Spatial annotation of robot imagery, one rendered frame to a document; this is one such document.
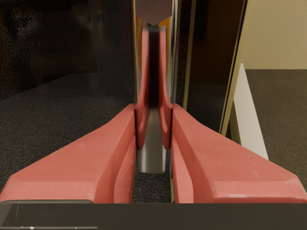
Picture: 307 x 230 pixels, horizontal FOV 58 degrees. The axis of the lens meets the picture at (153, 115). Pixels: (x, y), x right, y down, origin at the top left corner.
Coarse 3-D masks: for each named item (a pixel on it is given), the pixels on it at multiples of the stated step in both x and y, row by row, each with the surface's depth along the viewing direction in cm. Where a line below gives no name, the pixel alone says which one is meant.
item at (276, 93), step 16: (256, 80) 57; (272, 80) 57; (288, 80) 57; (304, 80) 57; (256, 96) 52; (272, 96) 52; (288, 96) 52; (304, 96) 52; (256, 112) 48; (272, 112) 48; (288, 112) 48; (304, 112) 48; (272, 128) 45; (288, 128) 45; (304, 128) 45; (272, 144) 42; (288, 144) 42; (304, 144) 42; (272, 160) 39; (288, 160) 39; (304, 160) 39; (304, 176) 37
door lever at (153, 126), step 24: (144, 0) 8; (168, 0) 8; (144, 24) 9; (168, 24) 9; (144, 48) 10; (168, 48) 10; (144, 72) 10; (168, 72) 10; (144, 96) 11; (168, 96) 11; (144, 120) 11; (168, 120) 12; (144, 144) 12; (168, 144) 12; (144, 168) 13; (168, 168) 13
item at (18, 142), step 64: (0, 0) 13; (64, 0) 13; (128, 0) 13; (192, 0) 13; (0, 64) 15; (64, 64) 15; (128, 64) 15; (192, 64) 15; (0, 128) 18; (64, 128) 18; (0, 192) 22
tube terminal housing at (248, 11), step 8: (248, 0) 14; (248, 8) 15; (248, 16) 15; (248, 24) 15; (240, 40) 16; (240, 48) 16; (240, 56) 16; (232, 80) 17; (232, 88) 18; (232, 96) 18; (224, 120) 19; (224, 128) 20
